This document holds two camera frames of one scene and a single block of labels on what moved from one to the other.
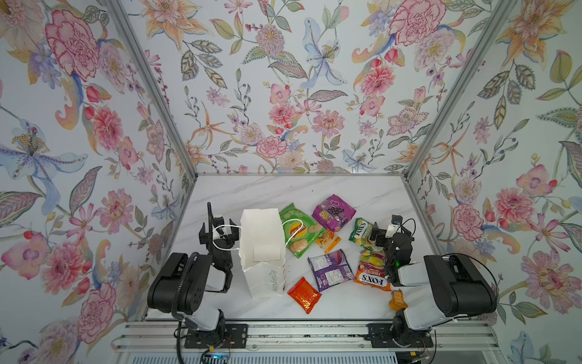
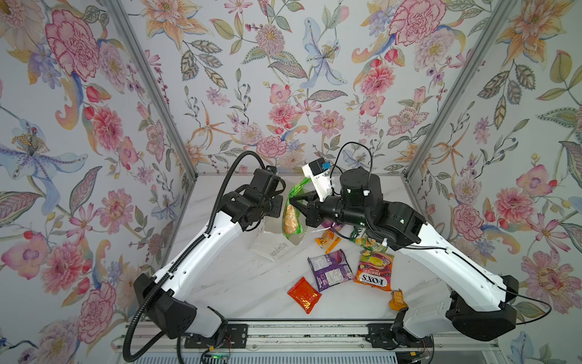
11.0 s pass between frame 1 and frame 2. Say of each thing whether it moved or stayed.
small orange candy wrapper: stayed
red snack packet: stayed
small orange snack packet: stayed
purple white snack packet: stayed
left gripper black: moved
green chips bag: moved
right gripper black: moved
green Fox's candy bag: stayed
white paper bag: moved
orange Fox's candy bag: stayed
